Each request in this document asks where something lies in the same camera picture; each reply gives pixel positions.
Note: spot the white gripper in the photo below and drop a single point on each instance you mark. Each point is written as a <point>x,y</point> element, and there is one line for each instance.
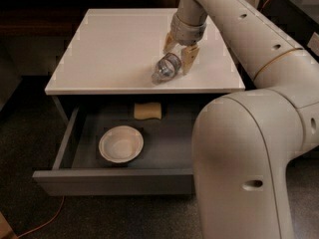
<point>186,33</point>

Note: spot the clear plastic water bottle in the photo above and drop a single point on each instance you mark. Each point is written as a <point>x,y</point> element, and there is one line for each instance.
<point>166,68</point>

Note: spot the grey top drawer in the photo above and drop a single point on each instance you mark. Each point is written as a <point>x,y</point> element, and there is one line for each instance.
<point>163,166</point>

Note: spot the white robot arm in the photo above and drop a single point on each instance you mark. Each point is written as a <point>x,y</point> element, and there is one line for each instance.
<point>242,142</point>

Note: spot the white top drawer cabinet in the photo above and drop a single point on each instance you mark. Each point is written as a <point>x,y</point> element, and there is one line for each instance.
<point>114,52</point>

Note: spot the yellow sponge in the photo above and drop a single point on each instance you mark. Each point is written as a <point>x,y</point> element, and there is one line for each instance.
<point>147,111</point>

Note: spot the white paper bowl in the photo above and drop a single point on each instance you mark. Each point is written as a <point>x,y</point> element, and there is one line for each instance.
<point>121,144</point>

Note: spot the dark wooden desk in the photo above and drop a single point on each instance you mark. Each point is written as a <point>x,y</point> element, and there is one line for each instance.
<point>59,17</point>

